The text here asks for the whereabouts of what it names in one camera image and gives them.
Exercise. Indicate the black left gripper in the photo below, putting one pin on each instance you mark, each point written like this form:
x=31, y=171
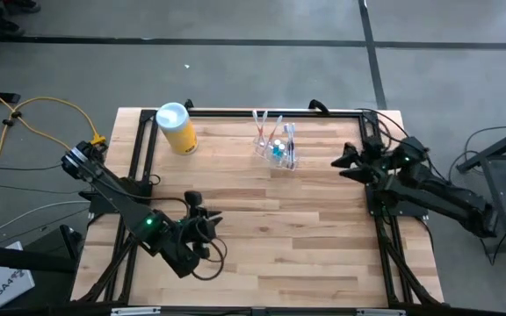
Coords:
x=196, y=219

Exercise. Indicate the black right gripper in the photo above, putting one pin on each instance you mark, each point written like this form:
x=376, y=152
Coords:
x=378, y=158

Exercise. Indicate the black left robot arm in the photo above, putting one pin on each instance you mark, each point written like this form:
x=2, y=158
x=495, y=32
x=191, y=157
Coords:
x=121, y=202

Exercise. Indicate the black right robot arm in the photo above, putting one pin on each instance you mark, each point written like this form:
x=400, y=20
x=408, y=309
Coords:
x=433, y=193

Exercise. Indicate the large black clamp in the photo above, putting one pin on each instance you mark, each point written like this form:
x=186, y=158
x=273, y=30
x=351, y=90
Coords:
x=319, y=105

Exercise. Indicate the clear acrylic organizer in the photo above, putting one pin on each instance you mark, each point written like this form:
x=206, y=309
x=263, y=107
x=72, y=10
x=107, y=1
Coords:
x=264, y=151

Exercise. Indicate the yellow canister white lid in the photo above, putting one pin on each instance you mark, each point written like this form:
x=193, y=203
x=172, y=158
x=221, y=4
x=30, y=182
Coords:
x=180, y=136

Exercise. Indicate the small black clamp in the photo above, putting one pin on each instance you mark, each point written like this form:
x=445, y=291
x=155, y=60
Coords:
x=188, y=104

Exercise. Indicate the black metal side table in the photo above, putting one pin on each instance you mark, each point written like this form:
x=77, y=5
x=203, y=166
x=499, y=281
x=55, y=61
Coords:
x=494, y=151

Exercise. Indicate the black floor stand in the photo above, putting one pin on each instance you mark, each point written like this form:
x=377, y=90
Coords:
x=66, y=241

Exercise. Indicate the black aluminium table frame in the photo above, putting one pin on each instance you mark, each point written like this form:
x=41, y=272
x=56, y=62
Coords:
x=226, y=113

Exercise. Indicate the silver metal bracket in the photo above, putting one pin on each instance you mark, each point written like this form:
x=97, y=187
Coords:
x=380, y=312
x=134, y=311

